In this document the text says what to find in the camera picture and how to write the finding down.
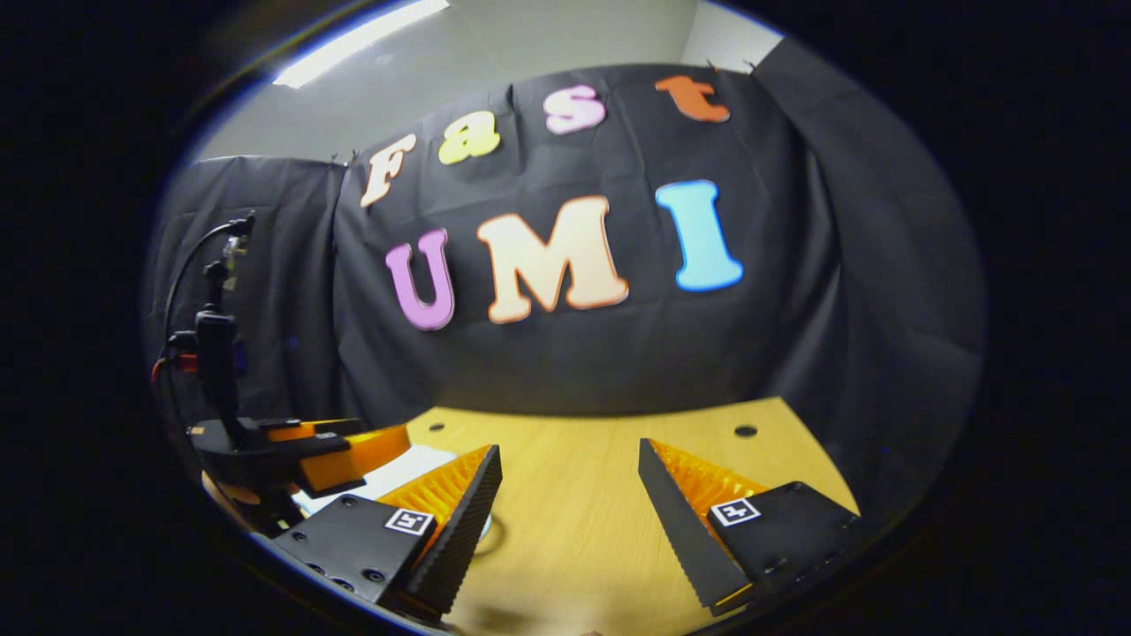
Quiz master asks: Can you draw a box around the red cable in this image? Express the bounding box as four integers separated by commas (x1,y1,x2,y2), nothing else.
150,353,200,390

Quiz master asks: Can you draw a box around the black backdrop cloth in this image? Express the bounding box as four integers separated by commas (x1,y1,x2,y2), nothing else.
146,35,986,531

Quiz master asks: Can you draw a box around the black cable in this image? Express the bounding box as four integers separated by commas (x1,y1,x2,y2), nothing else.
163,216,253,345

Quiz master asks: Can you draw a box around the long ceiling light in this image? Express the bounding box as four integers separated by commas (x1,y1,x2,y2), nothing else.
272,0,452,89

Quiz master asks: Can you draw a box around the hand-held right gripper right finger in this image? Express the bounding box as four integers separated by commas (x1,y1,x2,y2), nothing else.
638,437,871,617

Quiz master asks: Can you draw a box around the pale blue suitcase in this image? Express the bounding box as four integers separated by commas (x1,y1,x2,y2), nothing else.
292,444,494,541

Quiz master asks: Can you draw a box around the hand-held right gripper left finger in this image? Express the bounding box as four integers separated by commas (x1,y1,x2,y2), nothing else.
269,443,505,619

